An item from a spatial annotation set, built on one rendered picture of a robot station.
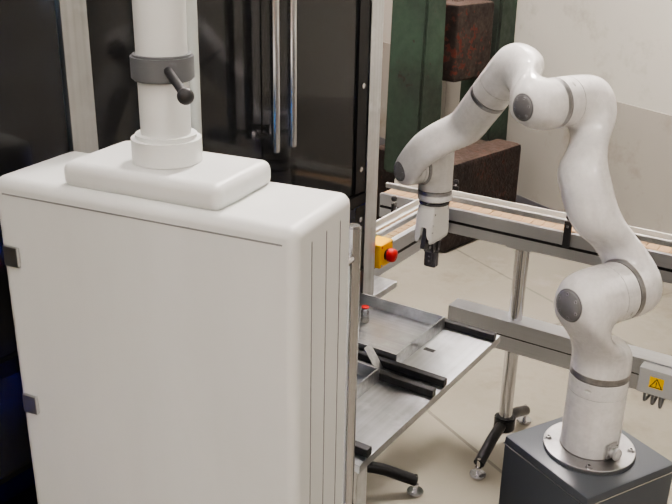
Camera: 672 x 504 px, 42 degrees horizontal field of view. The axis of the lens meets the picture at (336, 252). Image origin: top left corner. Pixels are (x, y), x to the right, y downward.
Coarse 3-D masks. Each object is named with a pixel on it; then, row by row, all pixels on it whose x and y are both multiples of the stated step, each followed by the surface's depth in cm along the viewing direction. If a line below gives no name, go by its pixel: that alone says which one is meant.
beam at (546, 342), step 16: (464, 304) 325; (480, 304) 325; (464, 320) 322; (480, 320) 318; (496, 320) 315; (528, 320) 313; (512, 336) 313; (528, 336) 309; (544, 336) 306; (560, 336) 302; (512, 352) 315; (528, 352) 311; (544, 352) 308; (560, 352) 304; (640, 352) 292; (656, 352) 292
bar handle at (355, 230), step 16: (352, 224) 131; (352, 240) 130; (352, 256) 131; (352, 272) 132; (352, 288) 133; (352, 304) 134; (352, 320) 135; (352, 336) 136; (352, 352) 137; (352, 368) 139; (352, 384) 140; (352, 400) 141; (352, 416) 142; (352, 432) 143; (352, 448) 144; (352, 464) 146; (352, 480) 147; (352, 496) 148
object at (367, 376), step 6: (360, 366) 208; (366, 366) 207; (372, 366) 206; (360, 372) 208; (366, 372) 207; (372, 372) 203; (378, 372) 205; (360, 378) 207; (366, 378) 200; (372, 378) 203; (378, 378) 206; (360, 384) 199; (366, 384) 201; (372, 384) 204; (360, 390) 199; (366, 390) 202
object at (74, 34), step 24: (72, 0) 141; (72, 24) 142; (72, 48) 143; (72, 72) 144; (72, 96) 145; (72, 120) 146; (72, 144) 147; (96, 144) 152; (0, 360) 145; (0, 480) 150
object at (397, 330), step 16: (368, 304) 244; (384, 304) 241; (400, 304) 238; (384, 320) 236; (400, 320) 236; (416, 320) 236; (432, 320) 234; (368, 336) 227; (384, 336) 227; (400, 336) 228; (416, 336) 228; (432, 336) 227; (384, 352) 213; (400, 352) 213
